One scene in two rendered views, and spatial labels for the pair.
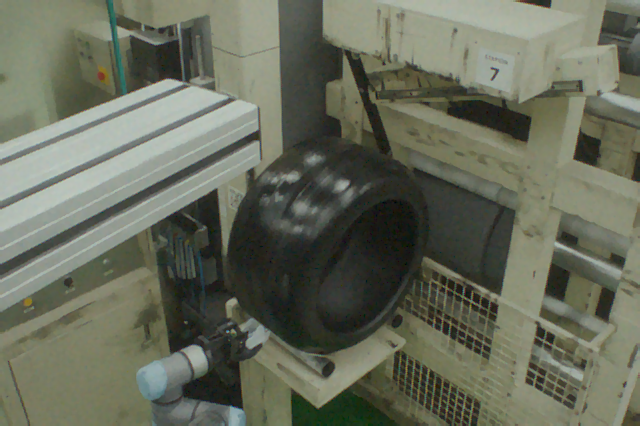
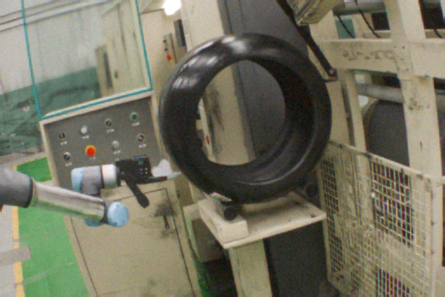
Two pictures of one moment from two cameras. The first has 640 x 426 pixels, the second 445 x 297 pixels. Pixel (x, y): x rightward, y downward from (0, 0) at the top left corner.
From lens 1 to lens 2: 1.17 m
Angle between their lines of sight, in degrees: 35
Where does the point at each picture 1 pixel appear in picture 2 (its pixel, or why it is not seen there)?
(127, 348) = (150, 231)
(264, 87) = (203, 10)
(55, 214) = not seen: outside the picture
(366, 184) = (236, 42)
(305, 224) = (183, 69)
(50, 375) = (95, 232)
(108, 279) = not seen: hidden behind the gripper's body
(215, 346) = (123, 165)
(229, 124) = not seen: outside the picture
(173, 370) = (89, 171)
